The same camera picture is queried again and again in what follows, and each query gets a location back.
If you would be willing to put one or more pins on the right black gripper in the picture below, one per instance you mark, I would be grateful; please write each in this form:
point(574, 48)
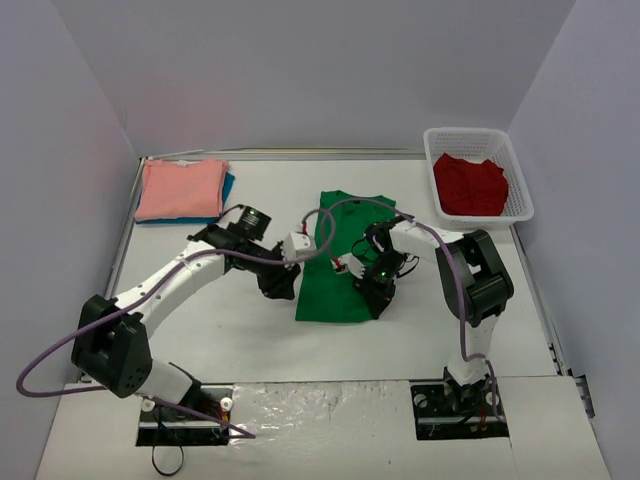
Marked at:
point(376, 291)

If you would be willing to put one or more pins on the blue folded t shirt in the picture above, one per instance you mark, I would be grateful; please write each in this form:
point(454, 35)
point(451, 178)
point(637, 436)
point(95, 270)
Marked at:
point(227, 187)

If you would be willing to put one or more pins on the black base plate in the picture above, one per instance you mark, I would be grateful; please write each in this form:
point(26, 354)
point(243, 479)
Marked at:
point(159, 426)
point(444, 412)

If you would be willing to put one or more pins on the green t shirt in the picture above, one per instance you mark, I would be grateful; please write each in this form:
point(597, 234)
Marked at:
point(326, 296)

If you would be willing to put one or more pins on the red t shirt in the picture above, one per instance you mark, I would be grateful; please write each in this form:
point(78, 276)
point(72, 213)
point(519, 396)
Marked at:
point(470, 189)

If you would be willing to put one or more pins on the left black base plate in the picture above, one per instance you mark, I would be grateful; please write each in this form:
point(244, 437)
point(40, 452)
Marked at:
point(159, 426)

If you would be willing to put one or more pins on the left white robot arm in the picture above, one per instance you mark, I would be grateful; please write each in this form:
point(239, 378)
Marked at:
point(113, 347)

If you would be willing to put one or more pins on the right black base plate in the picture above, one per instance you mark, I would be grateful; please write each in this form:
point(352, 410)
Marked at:
point(444, 412)

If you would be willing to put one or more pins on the pink folded t shirt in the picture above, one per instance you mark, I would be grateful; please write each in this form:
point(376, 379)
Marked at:
point(165, 170)

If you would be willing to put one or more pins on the white plastic basket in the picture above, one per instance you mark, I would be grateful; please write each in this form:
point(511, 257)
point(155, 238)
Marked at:
point(476, 145)

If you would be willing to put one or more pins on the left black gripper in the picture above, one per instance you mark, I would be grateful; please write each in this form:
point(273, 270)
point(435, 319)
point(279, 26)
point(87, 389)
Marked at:
point(276, 279)

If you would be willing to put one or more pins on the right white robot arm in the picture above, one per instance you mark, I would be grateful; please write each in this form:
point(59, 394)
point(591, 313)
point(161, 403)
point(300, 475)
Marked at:
point(474, 280)

